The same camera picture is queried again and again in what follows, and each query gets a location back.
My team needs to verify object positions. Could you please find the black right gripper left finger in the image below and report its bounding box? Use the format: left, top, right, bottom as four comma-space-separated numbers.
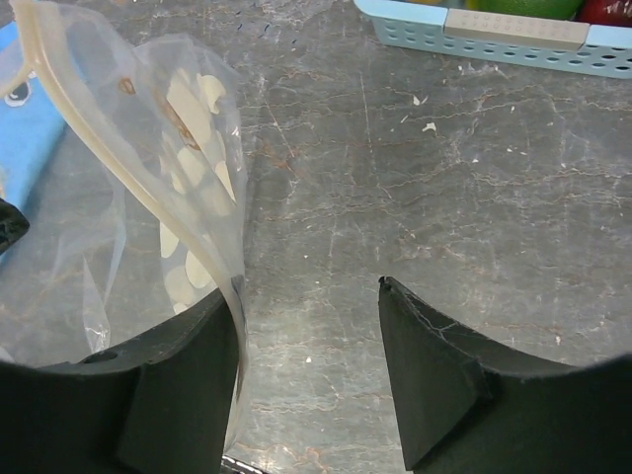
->
1, 291, 238, 473

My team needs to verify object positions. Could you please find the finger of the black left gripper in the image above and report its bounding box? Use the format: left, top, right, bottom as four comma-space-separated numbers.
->
0, 198, 30, 255

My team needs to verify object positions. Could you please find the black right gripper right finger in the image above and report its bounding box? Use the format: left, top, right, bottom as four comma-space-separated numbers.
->
378, 276, 631, 473

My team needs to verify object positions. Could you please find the clear dotted zip top bag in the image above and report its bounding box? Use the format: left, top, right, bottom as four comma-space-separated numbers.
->
1, 1, 249, 447

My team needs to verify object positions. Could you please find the green toy lime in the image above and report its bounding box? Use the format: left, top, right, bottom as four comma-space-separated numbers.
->
467, 0, 583, 20

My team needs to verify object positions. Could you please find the red toy apple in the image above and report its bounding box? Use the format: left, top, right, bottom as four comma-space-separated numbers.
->
575, 0, 632, 28

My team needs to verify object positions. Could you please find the light blue plastic basket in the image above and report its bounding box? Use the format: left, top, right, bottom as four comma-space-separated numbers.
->
355, 1, 631, 80

